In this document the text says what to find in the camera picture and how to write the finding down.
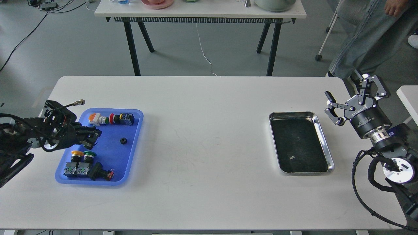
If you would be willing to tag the red mushroom push button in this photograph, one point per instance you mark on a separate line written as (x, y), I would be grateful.
(126, 119)

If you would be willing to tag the white background table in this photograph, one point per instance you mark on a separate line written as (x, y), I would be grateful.
(200, 11)

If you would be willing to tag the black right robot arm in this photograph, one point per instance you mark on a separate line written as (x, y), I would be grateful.
(394, 163)

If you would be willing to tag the yellow push button switch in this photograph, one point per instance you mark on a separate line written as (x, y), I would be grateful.
(70, 169)

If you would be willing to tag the black red selector switch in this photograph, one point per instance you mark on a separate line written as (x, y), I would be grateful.
(97, 171)

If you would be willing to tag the silver metal tray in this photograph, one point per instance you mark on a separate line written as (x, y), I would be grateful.
(300, 144)

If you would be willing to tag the pink plate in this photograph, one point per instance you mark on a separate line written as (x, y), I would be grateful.
(157, 4)

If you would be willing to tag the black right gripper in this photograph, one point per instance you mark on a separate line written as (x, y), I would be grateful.
(367, 117)

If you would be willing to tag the green push button switch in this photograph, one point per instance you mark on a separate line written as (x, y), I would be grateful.
(85, 166)

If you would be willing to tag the person's hand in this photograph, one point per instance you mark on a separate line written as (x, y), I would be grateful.
(394, 7)

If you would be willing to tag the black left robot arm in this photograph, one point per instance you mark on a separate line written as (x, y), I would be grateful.
(15, 142)

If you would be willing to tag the orange white push button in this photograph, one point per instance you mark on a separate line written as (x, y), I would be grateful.
(97, 119)

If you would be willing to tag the person in jeans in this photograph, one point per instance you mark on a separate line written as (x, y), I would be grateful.
(375, 38)

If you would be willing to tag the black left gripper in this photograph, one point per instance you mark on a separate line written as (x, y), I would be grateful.
(62, 129)

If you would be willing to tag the grey green bowl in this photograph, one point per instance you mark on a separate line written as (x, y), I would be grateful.
(275, 5)

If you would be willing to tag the blue plastic tray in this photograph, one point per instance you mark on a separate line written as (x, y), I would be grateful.
(110, 152)

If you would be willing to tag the white rolling chair leg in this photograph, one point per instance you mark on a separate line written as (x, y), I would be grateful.
(329, 29)

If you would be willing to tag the small black gear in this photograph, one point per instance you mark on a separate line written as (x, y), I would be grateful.
(123, 140)

